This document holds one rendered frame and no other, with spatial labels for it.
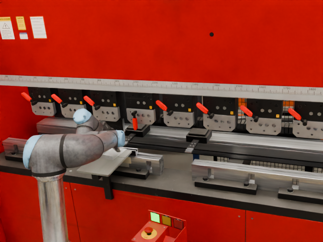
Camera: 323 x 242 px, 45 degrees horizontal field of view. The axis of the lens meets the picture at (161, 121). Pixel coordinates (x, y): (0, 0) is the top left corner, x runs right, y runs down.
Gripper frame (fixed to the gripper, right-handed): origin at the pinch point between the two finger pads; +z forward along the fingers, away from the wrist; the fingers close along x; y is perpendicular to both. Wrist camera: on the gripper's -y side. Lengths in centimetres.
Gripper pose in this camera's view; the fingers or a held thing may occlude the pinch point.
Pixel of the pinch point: (113, 149)
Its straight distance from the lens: 202.3
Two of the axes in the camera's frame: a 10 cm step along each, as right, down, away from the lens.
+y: 4.8, -8.4, 2.5
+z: 3.6, 4.5, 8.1
